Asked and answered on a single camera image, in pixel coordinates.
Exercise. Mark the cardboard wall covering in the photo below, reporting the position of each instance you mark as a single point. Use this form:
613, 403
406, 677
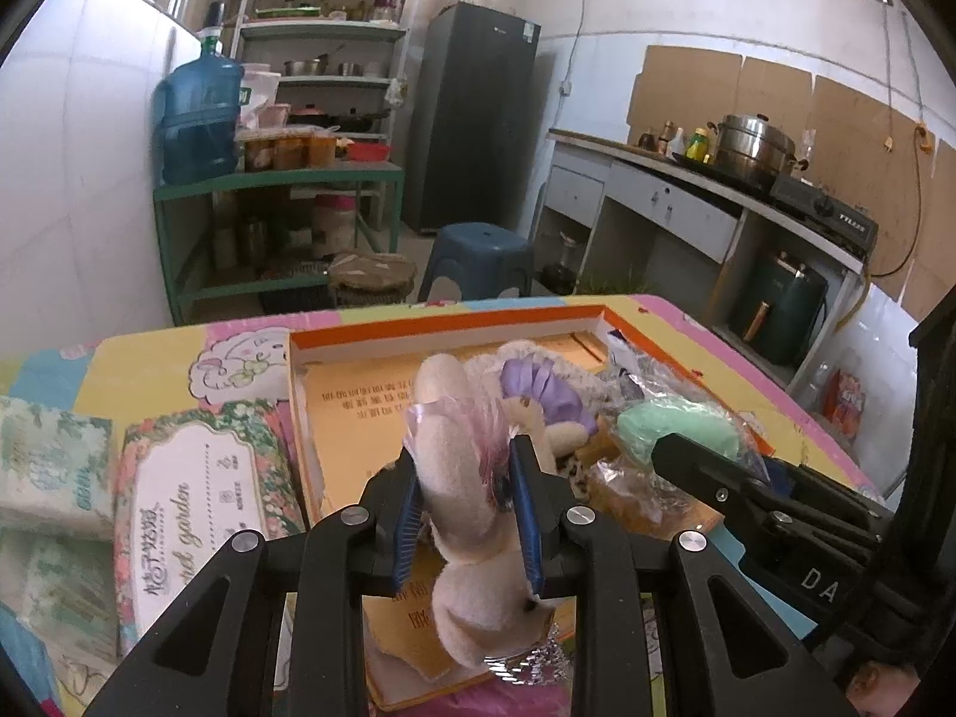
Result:
687, 89

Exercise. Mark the orange cardboard box tray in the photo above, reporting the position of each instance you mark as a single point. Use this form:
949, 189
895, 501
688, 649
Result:
358, 403

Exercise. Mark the blue plastic stool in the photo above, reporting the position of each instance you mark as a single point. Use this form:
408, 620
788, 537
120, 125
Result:
482, 246

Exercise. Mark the red snack packet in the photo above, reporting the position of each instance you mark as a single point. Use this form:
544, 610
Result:
848, 399

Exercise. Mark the small plush bear purple dress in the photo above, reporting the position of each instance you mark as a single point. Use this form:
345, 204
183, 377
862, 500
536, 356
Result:
538, 397

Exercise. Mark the green tray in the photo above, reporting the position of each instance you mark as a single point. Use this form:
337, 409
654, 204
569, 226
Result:
287, 13

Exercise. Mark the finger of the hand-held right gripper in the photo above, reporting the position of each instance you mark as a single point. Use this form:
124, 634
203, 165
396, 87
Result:
702, 463
829, 497

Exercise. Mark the dark grey refrigerator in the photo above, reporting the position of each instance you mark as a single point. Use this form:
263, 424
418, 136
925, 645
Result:
470, 127

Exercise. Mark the pink plastic container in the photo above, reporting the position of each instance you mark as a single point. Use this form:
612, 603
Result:
272, 116

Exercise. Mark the green sponge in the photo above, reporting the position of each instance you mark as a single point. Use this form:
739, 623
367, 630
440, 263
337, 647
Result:
672, 426

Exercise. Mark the leopard print scrunchie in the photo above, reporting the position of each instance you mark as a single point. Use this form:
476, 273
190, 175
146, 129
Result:
573, 472

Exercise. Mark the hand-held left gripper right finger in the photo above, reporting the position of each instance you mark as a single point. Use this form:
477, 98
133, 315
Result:
523, 523

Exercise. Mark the green metal rack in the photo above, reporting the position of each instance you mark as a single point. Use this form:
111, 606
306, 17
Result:
284, 183

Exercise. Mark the black wok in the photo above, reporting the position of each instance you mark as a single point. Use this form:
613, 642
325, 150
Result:
358, 120

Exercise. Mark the white kitchen counter cabinet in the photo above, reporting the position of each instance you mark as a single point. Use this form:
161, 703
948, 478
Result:
672, 202

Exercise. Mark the black gas stove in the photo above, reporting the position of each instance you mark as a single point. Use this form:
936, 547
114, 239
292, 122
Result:
836, 216

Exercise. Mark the steel steamer pot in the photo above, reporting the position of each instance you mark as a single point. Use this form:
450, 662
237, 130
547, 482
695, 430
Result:
754, 149

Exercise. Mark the round wooden chopping block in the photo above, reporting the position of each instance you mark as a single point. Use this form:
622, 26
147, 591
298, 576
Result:
372, 272

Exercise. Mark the green patterned tissue pack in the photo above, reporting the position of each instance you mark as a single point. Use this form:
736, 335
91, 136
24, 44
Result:
52, 597
52, 463

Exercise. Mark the cream fuzzy plush toy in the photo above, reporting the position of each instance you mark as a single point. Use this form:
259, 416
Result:
448, 463

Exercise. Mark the dark glass jug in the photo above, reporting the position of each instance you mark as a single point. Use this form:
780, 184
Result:
560, 274

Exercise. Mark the cartoon sheep tablecloth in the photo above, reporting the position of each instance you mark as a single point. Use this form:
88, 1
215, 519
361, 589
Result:
149, 358

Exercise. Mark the dark blue bottle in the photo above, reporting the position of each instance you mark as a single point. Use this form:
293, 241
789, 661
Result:
214, 16

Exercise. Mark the red plastic bowl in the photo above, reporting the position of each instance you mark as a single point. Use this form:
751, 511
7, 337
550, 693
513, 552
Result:
367, 152

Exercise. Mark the dark green air fryer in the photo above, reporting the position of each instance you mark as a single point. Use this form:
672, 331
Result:
784, 306

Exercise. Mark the white jar with red lid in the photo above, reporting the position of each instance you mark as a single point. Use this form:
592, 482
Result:
334, 224

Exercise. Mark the grey shelf rack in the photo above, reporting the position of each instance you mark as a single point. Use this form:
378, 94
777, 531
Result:
321, 30

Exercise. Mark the orange food container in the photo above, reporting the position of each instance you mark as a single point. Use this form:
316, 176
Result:
258, 154
290, 153
324, 149

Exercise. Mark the yellow bottle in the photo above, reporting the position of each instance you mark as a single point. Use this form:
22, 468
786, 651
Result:
697, 145

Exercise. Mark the white bottle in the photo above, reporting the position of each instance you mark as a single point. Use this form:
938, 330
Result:
677, 143

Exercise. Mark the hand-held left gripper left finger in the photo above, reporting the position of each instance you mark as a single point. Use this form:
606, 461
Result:
407, 530

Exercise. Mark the blue water jug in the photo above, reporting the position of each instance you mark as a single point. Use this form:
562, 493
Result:
198, 112

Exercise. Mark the brown item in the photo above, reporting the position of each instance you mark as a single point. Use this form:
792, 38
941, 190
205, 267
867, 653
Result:
627, 497

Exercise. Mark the floral tissue pack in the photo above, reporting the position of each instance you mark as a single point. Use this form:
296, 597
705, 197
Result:
194, 508

